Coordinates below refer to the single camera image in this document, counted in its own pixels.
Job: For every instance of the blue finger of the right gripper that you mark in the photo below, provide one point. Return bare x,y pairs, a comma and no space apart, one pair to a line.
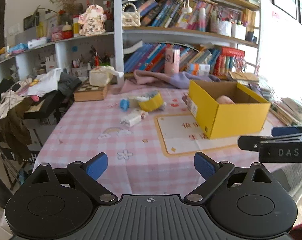
256,143
281,131

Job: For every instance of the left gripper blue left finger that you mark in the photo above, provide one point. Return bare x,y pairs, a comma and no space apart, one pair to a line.
85,176

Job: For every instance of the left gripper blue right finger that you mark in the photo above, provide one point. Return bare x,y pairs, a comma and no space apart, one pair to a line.
215,174

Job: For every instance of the pink pig plush toy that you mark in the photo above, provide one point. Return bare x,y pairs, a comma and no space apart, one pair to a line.
224,100

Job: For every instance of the white charger plug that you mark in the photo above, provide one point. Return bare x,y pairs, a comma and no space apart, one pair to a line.
131,119

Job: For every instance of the blue packet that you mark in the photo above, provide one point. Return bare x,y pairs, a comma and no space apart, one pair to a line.
124,105

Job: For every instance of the small white red box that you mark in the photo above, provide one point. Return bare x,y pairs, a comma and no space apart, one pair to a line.
141,113

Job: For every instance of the yellow tape roll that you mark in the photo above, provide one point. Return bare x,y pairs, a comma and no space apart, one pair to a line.
151,102

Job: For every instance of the stack of papers and books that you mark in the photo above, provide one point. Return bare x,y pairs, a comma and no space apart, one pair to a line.
288,110

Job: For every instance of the yellow cardboard box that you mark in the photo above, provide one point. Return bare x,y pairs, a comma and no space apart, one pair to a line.
246,116

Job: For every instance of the brown notebook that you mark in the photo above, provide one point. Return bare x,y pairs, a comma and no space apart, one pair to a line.
238,76

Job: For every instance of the pink checked tablecloth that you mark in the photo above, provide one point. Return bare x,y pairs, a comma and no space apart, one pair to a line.
155,156

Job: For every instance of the wooden chess board box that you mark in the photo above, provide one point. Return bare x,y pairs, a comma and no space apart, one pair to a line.
86,92

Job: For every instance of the red dictionary books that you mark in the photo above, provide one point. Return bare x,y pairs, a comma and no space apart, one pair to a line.
230,60

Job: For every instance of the cream tissue pack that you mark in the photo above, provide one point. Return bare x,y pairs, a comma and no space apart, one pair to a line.
102,75

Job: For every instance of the orange white medicine boxes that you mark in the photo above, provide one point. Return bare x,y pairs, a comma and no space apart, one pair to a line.
198,69

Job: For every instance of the pink purple cloth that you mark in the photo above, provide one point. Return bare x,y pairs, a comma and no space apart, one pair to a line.
142,79

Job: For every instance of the white pen holder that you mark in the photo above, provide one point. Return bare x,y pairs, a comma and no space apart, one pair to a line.
238,31

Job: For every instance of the pile of clothes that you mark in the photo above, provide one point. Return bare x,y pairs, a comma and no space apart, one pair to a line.
17,98

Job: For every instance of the pink cylindrical holder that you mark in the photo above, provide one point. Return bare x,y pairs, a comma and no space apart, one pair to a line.
172,60

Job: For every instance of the row of blue books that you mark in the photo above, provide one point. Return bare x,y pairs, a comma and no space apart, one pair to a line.
150,57

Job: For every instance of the white bookshelf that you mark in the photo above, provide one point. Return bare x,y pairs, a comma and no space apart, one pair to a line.
116,40

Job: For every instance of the upper shelf books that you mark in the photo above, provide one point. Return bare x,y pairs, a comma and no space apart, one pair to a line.
173,14

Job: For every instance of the pink doll figure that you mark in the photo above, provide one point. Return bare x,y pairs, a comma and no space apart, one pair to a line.
92,21

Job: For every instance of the cream quilted handbag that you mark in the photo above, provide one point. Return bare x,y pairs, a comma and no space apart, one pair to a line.
130,18

